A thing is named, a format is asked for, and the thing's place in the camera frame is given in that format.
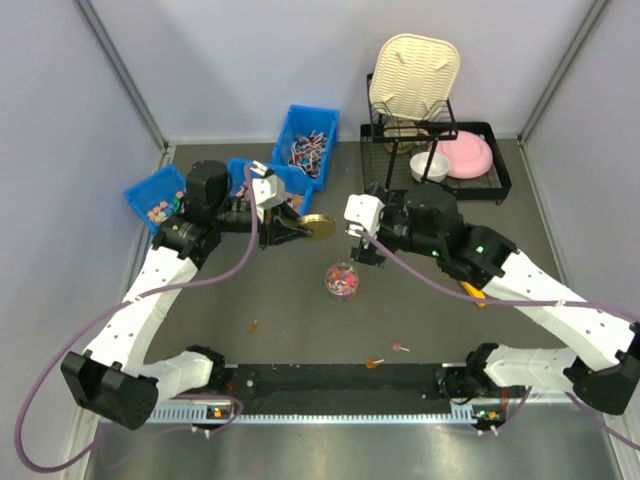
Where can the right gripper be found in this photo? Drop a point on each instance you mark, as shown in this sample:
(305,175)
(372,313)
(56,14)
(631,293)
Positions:
(373,245)

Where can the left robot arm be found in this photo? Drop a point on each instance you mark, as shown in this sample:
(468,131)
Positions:
(110,377)

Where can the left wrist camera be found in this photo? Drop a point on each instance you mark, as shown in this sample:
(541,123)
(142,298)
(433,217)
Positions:
(268,188)

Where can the spilled pink lollipop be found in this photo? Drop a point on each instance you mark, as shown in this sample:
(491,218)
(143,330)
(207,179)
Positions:
(398,347)

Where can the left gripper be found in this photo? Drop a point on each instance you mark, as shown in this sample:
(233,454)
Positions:
(270,230)

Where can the spilled orange candy left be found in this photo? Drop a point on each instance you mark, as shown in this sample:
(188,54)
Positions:
(253,327)

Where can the yellow plastic scoop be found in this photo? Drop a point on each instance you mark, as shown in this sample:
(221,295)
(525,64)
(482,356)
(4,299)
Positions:
(477,294)

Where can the black wire dish rack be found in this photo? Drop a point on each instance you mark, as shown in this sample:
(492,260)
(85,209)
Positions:
(392,171)

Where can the pink round plate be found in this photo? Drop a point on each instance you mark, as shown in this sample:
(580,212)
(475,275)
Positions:
(469,155)

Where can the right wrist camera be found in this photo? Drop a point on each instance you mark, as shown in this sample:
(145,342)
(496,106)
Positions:
(363,213)

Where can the blue candy bin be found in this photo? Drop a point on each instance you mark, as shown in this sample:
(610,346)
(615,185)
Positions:
(298,187)
(158,197)
(306,142)

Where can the white small bowl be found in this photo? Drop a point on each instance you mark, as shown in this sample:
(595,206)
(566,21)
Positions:
(435,165)

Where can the gold round lid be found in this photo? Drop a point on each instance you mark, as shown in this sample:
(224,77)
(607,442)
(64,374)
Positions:
(318,227)

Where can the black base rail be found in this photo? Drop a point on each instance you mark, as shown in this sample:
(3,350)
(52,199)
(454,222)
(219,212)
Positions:
(344,389)

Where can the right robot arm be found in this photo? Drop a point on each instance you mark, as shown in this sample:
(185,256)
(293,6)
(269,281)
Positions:
(599,359)

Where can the beige square ribbed plate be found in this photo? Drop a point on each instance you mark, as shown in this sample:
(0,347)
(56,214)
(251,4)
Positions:
(413,77)

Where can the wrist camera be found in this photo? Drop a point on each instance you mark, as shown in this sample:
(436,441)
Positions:
(268,188)
(363,213)

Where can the clear round container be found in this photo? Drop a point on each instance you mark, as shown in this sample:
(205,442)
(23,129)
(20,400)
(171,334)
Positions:
(342,281)

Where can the spilled orange lollipop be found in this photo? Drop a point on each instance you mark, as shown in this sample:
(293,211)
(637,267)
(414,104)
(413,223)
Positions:
(373,363)

